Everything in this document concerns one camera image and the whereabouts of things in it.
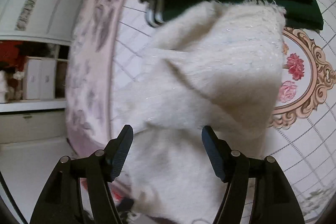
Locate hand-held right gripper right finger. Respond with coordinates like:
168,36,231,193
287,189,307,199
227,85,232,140
201,126,306,224

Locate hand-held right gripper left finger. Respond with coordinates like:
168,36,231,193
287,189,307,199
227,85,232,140
29,124,134,224

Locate white fuzzy jacket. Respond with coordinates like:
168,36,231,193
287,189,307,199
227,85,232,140
115,0,286,224

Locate red clothes in wardrobe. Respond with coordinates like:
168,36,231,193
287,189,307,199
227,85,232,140
0,40,27,70

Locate quilted white mat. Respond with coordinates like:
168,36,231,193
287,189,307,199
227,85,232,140
110,0,336,222

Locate white drawer shelf unit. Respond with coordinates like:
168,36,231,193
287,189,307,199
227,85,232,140
0,40,72,151

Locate black pants with white stripes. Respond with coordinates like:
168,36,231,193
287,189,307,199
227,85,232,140
146,0,165,28

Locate white wardrobe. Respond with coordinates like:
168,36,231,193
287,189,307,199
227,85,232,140
0,0,100,43

